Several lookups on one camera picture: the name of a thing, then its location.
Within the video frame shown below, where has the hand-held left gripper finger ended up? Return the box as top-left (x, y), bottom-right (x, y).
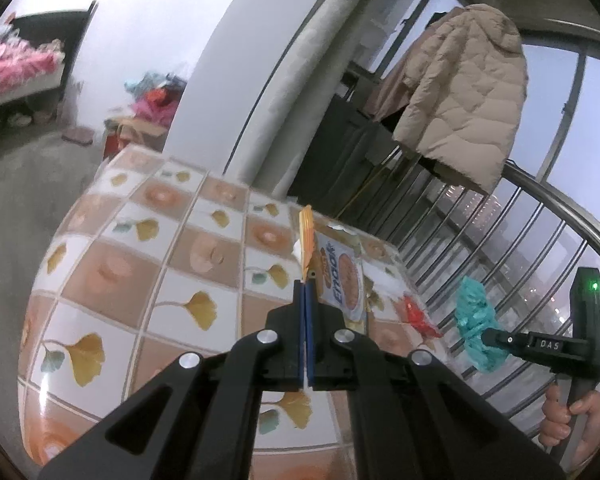
top-left (305, 282), bottom-right (568, 480)
top-left (37, 280), bottom-right (307, 480)

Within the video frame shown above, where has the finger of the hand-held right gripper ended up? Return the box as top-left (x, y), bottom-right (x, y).
top-left (481, 327), bottom-right (529, 357)

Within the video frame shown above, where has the teal plastic bag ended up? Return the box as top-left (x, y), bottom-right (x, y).
top-left (454, 277), bottom-right (512, 374)

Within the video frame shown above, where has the cookie packet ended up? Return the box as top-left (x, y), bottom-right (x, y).
top-left (314, 232), bottom-right (370, 322)

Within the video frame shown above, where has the red wrapper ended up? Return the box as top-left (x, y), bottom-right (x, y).
top-left (402, 294), bottom-right (444, 339)

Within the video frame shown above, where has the person's right hand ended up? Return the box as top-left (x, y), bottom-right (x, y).
top-left (540, 382), bottom-right (600, 469)

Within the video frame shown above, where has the metal railing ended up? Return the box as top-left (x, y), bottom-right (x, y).
top-left (350, 150), bottom-right (600, 476)

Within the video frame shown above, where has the yellow stick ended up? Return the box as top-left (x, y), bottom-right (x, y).
top-left (340, 169), bottom-right (387, 217)

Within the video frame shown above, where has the dark cabinet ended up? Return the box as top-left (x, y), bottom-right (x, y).
top-left (287, 92), bottom-right (402, 226)

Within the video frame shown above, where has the beige puffer jacket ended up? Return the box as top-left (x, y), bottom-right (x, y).
top-left (392, 4), bottom-right (527, 196)

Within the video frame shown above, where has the cardboard box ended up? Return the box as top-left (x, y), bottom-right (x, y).
top-left (104, 115), bottom-right (169, 155)

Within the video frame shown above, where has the pink hanging garment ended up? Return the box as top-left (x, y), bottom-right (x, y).
top-left (364, 20), bottom-right (431, 124)

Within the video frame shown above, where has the pile of colourful clothes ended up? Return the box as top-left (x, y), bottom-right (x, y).
top-left (124, 72), bottom-right (189, 129)

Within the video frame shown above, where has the pink slipper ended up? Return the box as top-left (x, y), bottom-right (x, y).
top-left (62, 127), bottom-right (95, 146)

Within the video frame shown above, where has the pink floral blanket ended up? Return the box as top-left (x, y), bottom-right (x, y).
top-left (0, 42), bottom-right (64, 97)

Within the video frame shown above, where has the bed with pink floral quilt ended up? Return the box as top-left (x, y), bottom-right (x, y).
top-left (0, 7), bottom-right (99, 117)

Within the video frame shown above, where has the metal window frame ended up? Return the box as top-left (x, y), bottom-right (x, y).
top-left (350, 0), bottom-right (600, 196)

